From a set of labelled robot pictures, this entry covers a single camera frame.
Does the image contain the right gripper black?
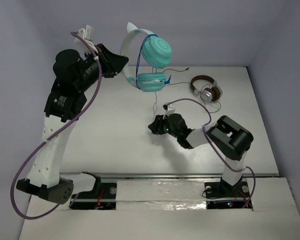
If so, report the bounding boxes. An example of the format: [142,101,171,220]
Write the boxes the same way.
[149,112,180,139]

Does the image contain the blue headphone cable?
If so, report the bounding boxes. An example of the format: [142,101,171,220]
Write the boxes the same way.
[136,33,173,123]

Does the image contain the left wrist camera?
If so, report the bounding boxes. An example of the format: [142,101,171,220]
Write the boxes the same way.
[74,24,95,52]

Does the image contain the teal cat-ear headphones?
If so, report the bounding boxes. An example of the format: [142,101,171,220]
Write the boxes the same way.
[120,22,172,93]

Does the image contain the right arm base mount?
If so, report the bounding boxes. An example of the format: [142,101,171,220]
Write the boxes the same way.
[201,181,253,210]

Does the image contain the brown silver headphones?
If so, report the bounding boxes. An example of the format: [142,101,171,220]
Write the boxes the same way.
[190,75,223,102]

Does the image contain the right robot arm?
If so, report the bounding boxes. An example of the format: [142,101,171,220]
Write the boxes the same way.
[148,113,254,197]

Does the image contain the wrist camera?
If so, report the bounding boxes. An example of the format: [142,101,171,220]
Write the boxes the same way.
[74,24,95,52]
[162,102,176,119]

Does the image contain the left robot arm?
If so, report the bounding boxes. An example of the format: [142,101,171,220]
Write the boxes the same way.
[16,43,129,205]

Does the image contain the white foam board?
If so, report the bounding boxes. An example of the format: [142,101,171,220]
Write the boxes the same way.
[20,178,300,240]

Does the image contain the black headphone cable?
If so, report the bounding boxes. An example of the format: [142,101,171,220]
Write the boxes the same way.
[161,67,222,113]

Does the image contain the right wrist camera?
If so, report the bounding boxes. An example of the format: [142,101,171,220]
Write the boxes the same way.
[162,102,176,119]

